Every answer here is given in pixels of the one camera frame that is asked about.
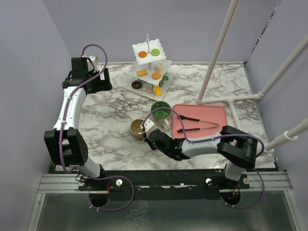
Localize white three-tier cake stand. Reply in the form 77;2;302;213
125;34;174;101

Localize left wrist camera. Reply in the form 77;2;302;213
87;55;100;72

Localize orange round cookie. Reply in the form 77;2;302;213
152;71;161;79

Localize purple cable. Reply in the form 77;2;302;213
142;107;266;210
58;43;135;213

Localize aluminium mounting rail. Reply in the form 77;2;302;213
38;172;293;193

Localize green-inside ceramic mug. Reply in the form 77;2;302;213
151;101;172;131

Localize yellow layered cake slice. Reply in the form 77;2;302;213
153;85;161;97

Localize white round cake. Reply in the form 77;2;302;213
154;63;165;73

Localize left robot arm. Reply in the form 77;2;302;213
44;55;113;190

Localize black steel tongs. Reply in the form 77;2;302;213
177;115;220;133

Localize brown round cookie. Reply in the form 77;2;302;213
138;51;147;58

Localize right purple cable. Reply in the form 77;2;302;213
142;107;266;210

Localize green cake piece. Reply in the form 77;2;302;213
162;73;169;81

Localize square yellow biscuit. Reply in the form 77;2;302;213
136;69;148;77

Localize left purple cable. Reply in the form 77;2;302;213
58;43;135;213

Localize sprinkled white cake slice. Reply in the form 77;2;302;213
142;87;152;93

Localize chocolate sprinkled donut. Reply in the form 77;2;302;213
131;80;142;91

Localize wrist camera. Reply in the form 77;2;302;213
87;55;100;72
142;119;156;136

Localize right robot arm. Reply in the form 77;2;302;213
142;122;264;188

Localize green macaron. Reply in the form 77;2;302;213
151;49;160;56

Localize pink serving tray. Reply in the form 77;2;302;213
173;104;227;139

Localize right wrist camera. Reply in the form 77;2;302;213
142;119;156;136

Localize beige ceramic mug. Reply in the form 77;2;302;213
129;119;145;141

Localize white pvc pipe frame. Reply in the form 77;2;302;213
204;0;308;141

